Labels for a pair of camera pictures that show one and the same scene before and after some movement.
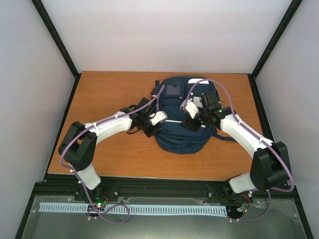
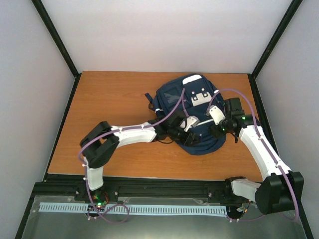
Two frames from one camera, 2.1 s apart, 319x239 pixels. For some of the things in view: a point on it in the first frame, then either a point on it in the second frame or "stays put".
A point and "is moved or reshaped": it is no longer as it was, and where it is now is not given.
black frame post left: x=56 y=38 stays put
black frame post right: x=288 y=16 stays put
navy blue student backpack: x=176 y=138 is moved or reshaped
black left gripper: x=151 y=133 → x=187 y=141
